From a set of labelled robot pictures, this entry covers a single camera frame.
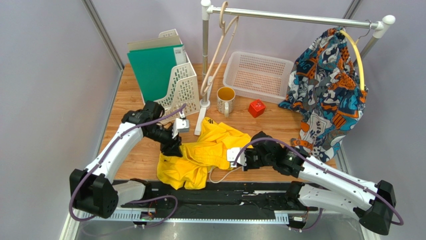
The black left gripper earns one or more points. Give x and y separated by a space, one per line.
172 146

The yellow shorts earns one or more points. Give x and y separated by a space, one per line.
210 150

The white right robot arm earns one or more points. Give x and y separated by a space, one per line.
319 185

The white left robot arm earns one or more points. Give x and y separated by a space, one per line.
92 189

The patterned blue orange shorts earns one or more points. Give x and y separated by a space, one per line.
327 90

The beige clothes hanger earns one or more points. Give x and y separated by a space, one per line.
228 31

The yellow clothes hanger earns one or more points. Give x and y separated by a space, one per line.
354 44

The red cube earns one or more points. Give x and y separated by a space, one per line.
256 108

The white perforated file holder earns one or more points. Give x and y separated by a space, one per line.
183 85

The white mug with yellow interior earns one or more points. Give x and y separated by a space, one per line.
225 100

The white perforated plastic basket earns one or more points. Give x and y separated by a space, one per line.
257 76

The green folder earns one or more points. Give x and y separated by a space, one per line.
152 68

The beige folder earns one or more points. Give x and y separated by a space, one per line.
154 43

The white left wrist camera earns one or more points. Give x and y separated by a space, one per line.
181 125

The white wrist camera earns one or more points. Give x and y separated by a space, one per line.
181 125
235 157

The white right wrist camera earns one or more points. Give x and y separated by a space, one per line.
235 157

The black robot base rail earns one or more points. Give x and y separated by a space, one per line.
222 201

